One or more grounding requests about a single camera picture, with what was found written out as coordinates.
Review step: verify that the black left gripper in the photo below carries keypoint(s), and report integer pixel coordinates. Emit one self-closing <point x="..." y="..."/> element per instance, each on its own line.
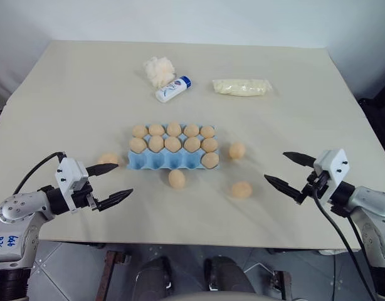
<point x="81" y="199"/>

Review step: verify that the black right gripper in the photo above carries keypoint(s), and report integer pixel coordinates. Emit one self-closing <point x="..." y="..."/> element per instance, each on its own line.
<point x="318" y="185"/>

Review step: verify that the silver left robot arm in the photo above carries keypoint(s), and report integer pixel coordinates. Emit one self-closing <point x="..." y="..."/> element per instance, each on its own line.
<point x="17" y="207"/>

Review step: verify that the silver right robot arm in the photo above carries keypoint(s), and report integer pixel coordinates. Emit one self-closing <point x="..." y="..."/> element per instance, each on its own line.
<point x="371" y="200"/>

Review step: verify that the blue egg tray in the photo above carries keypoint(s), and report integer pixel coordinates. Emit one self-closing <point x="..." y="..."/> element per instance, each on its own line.
<point x="167" y="161"/>

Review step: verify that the tan egg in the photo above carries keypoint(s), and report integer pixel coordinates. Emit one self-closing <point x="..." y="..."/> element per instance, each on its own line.
<point x="138" y="145"/>
<point x="210" y="159"/>
<point x="108" y="158"/>
<point x="209" y="145"/>
<point x="192" y="144"/>
<point x="156" y="129"/>
<point x="174" y="128"/>
<point x="176" y="179"/>
<point x="140" y="131"/>
<point x="191" y="130"/>
<point x="172" y="144"/>
<point x="241" y="190"/>
<point x="155" y="143"/>
<point x="207" y="132"/>
<point x="236" y="150"/>

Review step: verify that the rusty metal table leg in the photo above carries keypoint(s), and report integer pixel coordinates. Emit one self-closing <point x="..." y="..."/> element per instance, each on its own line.
<point x="281" y="285"/>
<point x="112" y="266"/>

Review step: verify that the clear bag of white filling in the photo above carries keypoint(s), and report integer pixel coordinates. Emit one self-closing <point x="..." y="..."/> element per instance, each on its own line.
<point x="239" y="87"/>

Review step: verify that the dark rounded shape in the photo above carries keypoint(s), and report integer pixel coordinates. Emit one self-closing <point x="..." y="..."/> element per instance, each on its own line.
<point x="155" y="277"/>
<point x="227" y="276"/>

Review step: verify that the white bottle with blue cap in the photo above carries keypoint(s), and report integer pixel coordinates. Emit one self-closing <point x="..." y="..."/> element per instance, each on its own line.
<point x="172" y="89"/>

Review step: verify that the white mesh bath pouf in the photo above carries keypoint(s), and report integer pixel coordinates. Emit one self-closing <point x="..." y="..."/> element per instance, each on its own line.
<point x="158" y="70"/>

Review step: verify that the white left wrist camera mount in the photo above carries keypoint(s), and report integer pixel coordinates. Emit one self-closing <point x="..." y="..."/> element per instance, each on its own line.
<point x="70" y="172"/>

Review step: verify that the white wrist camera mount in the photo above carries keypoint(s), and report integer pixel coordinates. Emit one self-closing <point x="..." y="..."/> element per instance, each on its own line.
<point x="333" y="163"/>
<point x="70" y="172"/>

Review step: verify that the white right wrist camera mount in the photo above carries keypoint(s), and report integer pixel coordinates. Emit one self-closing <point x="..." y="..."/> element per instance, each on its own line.
<point x="333" y="163"/>

